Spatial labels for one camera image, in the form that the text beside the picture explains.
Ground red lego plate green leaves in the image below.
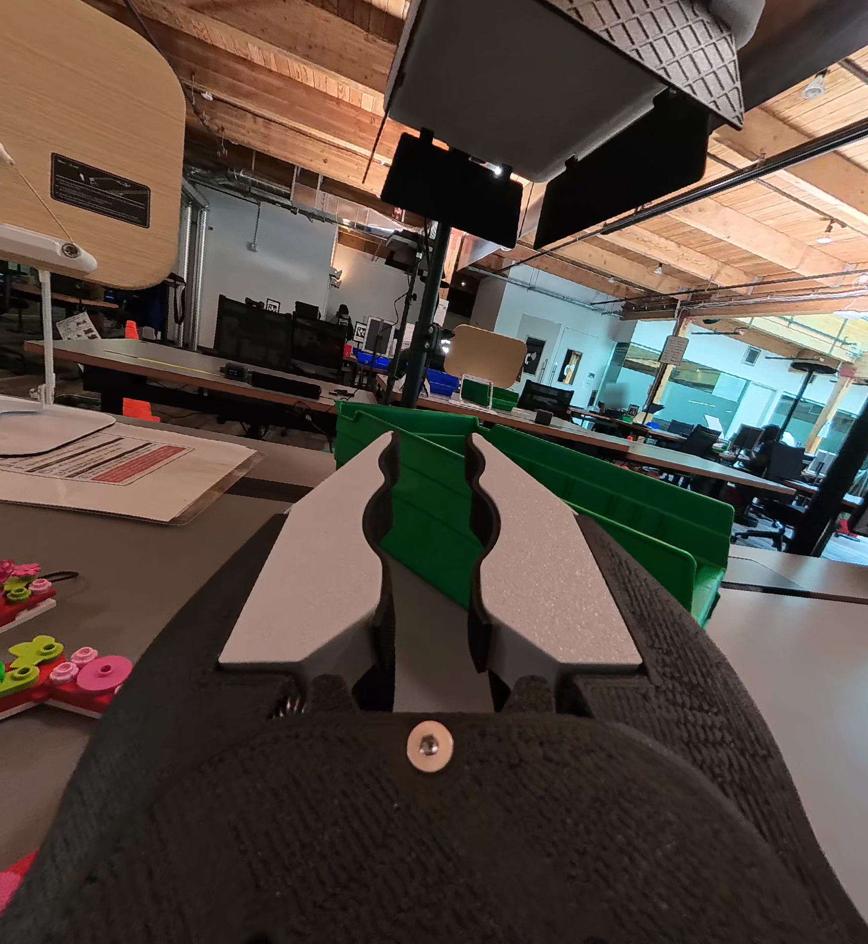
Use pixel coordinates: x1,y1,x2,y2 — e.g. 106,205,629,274
0,634,134,737

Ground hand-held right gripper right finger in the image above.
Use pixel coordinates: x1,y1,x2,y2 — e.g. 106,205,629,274
467,433,645,683

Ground black overhead bar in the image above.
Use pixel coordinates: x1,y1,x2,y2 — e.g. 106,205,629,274
596,103,868,238

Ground black light stand pole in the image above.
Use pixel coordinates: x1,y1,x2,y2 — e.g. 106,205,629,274
400,217,453,410

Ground long grey table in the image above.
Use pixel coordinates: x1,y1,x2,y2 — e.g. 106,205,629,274
24,338,376,415

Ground grey panel light with flaps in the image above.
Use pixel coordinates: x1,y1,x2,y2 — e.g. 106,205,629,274
384,0,746,252

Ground wooden tilting board with label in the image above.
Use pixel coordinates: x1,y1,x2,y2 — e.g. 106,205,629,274
0,0,187,290

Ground row of black monitors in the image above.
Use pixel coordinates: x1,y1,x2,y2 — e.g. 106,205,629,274
214,295,348,381

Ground long black bar device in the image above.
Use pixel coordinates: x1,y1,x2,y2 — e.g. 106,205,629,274
251,371,323,400

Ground laminated instruction sheet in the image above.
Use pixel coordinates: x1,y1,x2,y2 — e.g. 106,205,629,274
0,420,258,526

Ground black slanted post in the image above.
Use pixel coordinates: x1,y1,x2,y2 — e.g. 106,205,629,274
791,347,868,558

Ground white board stand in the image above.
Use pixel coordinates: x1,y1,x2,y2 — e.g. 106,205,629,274
0,214,115,458

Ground green plastic bin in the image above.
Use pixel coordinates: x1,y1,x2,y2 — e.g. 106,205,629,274
334,400,735,628

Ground long office table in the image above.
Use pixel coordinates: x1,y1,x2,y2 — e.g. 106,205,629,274
419,394,796,497

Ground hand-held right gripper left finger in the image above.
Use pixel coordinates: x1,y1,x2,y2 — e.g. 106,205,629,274
217,431,405,683

